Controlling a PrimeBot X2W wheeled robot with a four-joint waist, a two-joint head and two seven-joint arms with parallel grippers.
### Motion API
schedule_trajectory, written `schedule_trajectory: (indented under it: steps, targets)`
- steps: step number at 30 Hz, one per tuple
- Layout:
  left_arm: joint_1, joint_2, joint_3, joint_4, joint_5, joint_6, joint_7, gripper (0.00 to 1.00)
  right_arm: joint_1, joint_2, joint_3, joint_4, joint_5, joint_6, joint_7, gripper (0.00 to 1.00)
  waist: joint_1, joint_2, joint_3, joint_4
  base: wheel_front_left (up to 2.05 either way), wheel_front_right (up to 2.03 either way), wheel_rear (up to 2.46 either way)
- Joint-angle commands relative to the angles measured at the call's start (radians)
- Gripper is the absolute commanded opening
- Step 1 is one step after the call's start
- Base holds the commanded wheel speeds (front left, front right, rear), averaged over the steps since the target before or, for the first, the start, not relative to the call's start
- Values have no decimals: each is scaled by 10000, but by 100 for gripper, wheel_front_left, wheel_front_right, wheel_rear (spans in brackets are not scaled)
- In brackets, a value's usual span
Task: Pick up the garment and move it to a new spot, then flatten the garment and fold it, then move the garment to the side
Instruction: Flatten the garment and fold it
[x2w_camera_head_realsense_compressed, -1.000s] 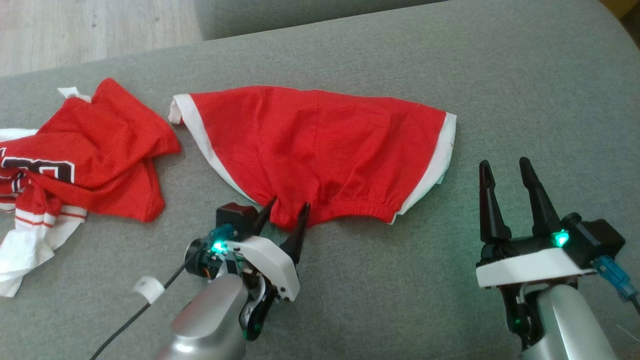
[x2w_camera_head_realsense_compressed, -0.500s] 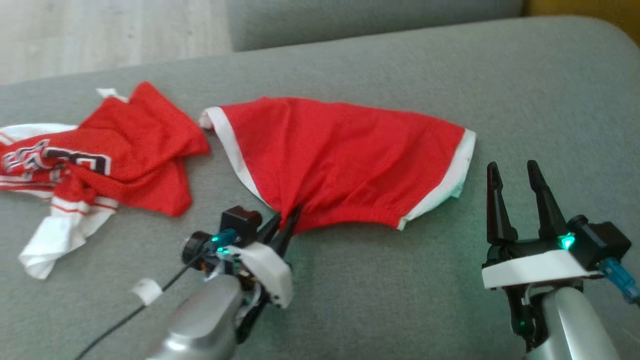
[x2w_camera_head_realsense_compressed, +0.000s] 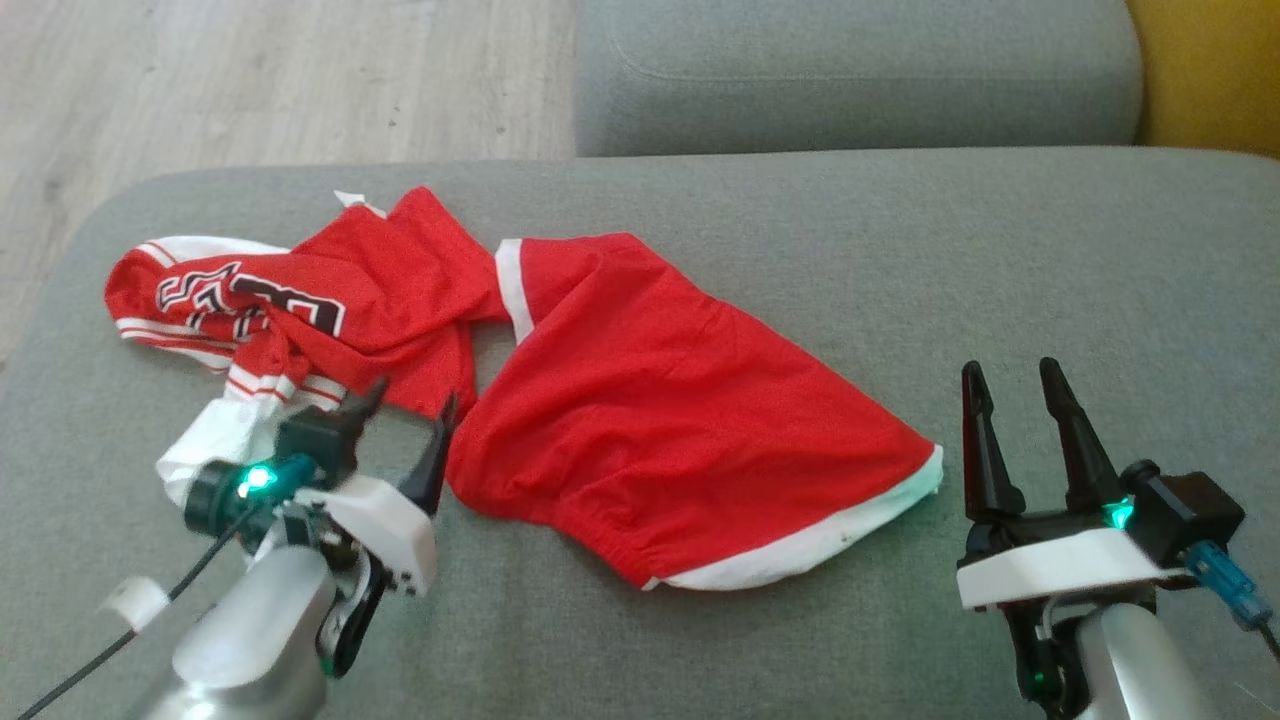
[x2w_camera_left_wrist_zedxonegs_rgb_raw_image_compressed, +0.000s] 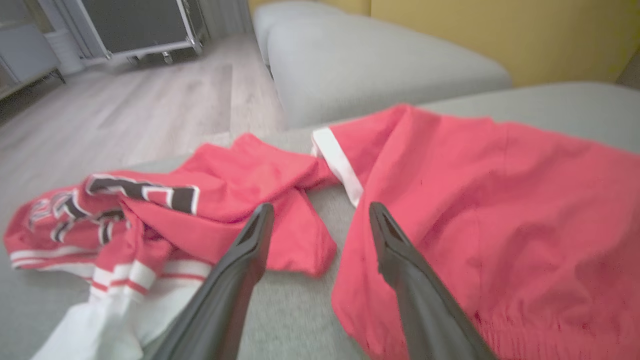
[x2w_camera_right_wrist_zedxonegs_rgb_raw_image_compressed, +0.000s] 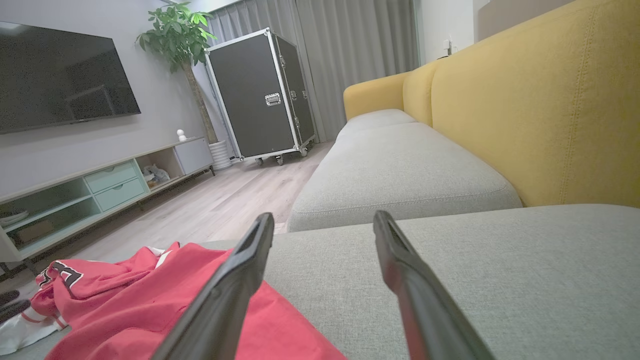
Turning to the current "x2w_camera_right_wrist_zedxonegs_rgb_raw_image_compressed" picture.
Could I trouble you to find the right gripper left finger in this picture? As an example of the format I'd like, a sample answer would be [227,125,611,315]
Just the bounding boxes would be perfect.
[151,212,275,360]

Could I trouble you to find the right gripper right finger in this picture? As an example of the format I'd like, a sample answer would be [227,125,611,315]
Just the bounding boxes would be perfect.
[373,210,497,360]

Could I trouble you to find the red Bulls 23 jersey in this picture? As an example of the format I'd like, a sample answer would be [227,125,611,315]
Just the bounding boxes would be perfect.
[0,242,347,360]

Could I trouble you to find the large grey sofa seat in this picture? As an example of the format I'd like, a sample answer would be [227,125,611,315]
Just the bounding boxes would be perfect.
[15,204,640,360]

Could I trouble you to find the white grey bundled items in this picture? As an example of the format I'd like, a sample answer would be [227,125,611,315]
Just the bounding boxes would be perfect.
[141,165,171,188]

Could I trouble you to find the white ribbed plant pot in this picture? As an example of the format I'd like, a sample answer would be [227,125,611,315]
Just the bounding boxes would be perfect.
[208,140,233,171]

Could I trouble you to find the mint green drawer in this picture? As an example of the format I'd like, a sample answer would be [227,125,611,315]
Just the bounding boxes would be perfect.
[93,177,148,212]
[84,161,140,194]

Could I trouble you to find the grey cabinet door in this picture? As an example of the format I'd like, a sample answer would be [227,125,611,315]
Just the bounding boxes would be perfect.
[174,138,215,176]

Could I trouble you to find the brown box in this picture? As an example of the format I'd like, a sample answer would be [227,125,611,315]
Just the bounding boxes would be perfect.
[15,220,56,246]

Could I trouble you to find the long pale TV cabinet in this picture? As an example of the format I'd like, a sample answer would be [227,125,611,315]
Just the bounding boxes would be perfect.
[0,136,217,273]

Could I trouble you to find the black wheeled flight case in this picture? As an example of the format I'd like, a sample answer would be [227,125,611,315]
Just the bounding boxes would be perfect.
[204,27,317,167]

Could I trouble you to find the white dish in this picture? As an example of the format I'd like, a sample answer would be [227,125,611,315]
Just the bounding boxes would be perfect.
[0,210,30,227]

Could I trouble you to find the light grey curtain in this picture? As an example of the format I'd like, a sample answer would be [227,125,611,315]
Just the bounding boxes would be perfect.
[295,0,420,142]

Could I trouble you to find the green potted tree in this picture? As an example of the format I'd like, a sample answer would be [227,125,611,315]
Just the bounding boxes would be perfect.
[135,1,219,146]

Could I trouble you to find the black flat screen television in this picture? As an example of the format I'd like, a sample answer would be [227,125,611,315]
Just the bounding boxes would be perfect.
[0,21,142,135]

